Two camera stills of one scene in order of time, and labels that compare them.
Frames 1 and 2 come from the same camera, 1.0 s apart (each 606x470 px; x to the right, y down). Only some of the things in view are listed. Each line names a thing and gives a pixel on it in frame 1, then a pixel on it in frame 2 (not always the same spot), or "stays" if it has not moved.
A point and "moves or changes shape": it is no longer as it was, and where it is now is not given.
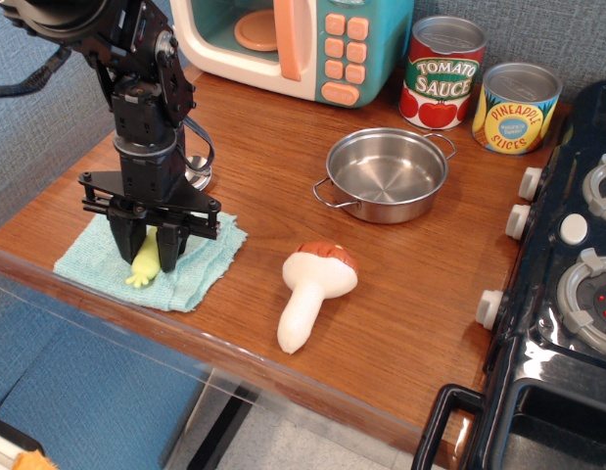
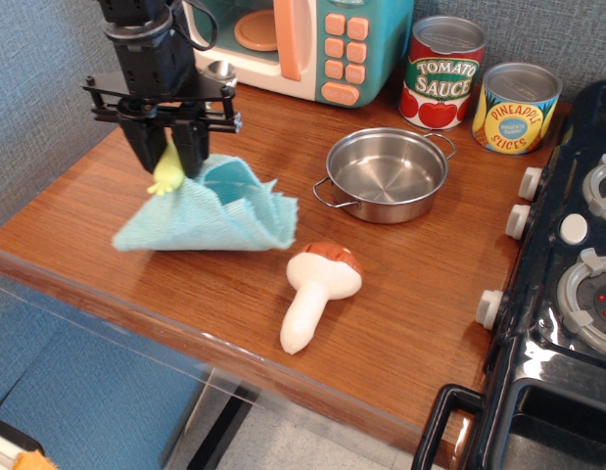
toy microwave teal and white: [341, 53] stays
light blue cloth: [92, 260] → [228, 206]
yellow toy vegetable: [149, 264] moves or changes shape
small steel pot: [393, 175] stays
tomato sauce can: [443, 64] stays
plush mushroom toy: [316, 270] stays
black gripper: [152, 185] → [154, 76]
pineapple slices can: [514, 108] stays
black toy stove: [549, 399] stays
